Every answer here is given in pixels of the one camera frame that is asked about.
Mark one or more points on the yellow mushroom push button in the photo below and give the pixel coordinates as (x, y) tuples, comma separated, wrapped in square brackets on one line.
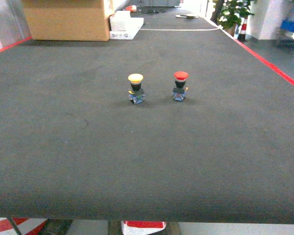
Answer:
[(136, 93)]

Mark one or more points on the red mushroom push button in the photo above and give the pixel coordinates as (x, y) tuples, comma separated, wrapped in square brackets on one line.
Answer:
[(180, 90)]

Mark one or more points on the white flat box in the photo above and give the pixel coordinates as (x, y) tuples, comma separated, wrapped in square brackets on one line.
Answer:
[(134, 27)]

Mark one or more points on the white small box on top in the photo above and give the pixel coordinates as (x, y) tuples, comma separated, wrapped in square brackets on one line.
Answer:
[(120, 21)]

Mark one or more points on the large cardboard box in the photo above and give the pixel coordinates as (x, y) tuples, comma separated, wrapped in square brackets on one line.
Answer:
[(68, 20)]

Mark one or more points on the red white traffic cone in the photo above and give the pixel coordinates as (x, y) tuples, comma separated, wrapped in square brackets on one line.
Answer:
[(242, 34)]

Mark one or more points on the green potted plant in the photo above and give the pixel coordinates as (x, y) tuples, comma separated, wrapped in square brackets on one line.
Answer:
[(229, 13)]

